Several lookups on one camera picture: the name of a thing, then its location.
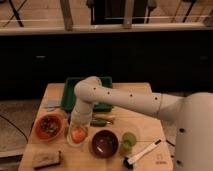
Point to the blue grey cloth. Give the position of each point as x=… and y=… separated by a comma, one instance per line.
x=51, y=105

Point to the brown sponge block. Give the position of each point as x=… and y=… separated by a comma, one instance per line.
x=46, y=159

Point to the orange apple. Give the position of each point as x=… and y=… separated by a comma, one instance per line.
x=78, y=135

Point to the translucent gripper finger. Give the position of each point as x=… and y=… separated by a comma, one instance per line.
x=85, y=129
x=71, y=128

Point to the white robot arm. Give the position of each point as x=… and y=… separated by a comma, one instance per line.
x=193, y=116

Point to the orange bowl with nuts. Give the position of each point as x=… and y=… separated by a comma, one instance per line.
x=48, y=127

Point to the green pepper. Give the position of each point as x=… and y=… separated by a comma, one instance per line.
x=99, y=123

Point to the white handled black brush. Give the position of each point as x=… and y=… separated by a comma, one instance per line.
x=129, y=162

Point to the green plastic tray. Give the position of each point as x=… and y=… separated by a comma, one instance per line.
x=68, y=97

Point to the dark purple bowl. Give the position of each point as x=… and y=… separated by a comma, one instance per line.
x=104, y=144

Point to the green plastic cup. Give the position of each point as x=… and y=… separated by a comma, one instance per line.
x=128, y=140

